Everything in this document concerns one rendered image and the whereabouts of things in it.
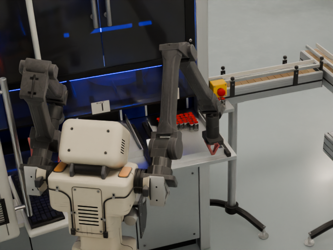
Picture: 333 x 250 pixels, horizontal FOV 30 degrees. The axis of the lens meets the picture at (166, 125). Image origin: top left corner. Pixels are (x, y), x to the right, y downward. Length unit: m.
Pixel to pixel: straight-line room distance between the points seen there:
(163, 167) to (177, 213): 1.30
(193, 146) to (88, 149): 0.89
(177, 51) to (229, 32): 4.12
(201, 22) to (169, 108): 0.80
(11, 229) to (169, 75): 0.88
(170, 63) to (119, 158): 0.41
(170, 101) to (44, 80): 0.47
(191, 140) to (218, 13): 4.07
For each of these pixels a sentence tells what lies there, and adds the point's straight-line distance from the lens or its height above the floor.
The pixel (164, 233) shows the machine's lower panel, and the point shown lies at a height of 0.18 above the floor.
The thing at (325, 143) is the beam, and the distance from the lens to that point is 3.61.
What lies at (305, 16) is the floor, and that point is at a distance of 6.79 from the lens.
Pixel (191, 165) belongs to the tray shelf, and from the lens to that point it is 2.71.
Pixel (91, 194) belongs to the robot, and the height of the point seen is 1.19.
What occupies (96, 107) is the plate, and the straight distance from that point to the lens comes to 2.90.
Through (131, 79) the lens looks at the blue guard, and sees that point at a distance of 2.88.
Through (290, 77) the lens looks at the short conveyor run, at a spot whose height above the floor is 0.93.
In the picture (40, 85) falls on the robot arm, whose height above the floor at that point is 1.56.
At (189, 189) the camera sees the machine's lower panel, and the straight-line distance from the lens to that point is 3.30.
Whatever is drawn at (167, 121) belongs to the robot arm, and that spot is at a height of 1.32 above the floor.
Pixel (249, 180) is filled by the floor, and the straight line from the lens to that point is 4.12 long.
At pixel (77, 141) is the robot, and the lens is 2.05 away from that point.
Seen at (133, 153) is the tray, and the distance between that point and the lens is 2.75.
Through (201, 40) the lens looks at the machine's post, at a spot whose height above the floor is 1.27.
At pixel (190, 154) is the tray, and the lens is 2.71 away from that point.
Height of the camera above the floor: 2.41
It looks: 31 degrees down
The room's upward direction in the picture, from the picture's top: 3 degrees counter-clockwise
